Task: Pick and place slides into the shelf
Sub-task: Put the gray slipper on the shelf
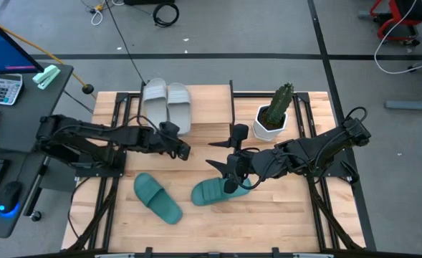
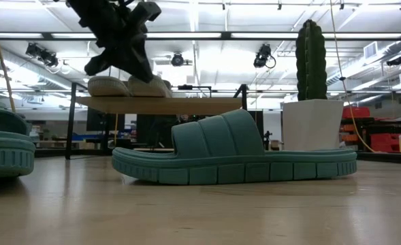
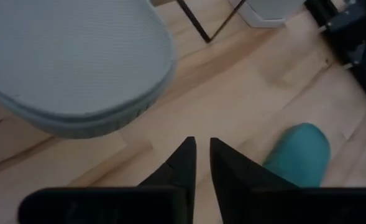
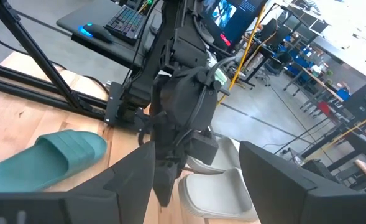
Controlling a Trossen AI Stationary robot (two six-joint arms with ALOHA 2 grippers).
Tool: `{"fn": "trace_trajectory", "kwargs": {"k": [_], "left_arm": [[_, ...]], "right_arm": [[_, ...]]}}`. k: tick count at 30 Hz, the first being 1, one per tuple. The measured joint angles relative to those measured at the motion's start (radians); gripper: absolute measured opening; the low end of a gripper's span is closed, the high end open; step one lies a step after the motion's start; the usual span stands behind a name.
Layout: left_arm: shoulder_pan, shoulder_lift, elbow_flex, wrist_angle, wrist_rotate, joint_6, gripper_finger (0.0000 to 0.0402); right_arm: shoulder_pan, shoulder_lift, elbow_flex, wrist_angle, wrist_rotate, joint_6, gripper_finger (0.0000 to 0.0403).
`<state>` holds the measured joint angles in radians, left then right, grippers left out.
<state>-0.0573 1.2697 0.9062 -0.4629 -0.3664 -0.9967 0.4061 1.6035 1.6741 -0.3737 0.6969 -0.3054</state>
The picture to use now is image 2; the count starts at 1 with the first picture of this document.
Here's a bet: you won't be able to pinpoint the white plant pot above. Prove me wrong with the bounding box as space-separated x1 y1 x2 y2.
281 99 344 152

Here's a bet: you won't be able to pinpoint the white air vent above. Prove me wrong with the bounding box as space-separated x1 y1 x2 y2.
363 41 379 60

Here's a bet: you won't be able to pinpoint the red storage bin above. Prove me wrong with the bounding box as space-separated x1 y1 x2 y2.
342 106 372 120

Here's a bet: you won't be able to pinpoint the wooden shelf black frame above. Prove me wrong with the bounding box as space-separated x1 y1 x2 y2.
65 81 252 161

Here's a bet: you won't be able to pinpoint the small black tripod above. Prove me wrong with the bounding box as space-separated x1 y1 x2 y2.
263 130 273 152

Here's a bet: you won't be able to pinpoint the grey rubber slide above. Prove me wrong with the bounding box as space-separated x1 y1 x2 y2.
87 75 132 97
127 74 174 99

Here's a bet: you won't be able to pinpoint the hanging yellow cable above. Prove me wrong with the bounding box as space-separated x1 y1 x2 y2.
329 0 378 154

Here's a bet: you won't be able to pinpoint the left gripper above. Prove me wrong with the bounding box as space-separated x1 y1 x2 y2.
65 0 162 84

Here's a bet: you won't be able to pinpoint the black table frame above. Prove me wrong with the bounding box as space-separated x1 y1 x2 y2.
33 148 401 165

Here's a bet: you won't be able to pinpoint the teal rubber slide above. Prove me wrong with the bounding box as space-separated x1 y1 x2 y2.
0 96 37 180
111 108 358 186

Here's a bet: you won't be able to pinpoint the red crates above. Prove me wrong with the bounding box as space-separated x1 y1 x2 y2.
369 132 401 154

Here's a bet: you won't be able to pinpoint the green cactus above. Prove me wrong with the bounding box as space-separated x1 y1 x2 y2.
295 19 329 101

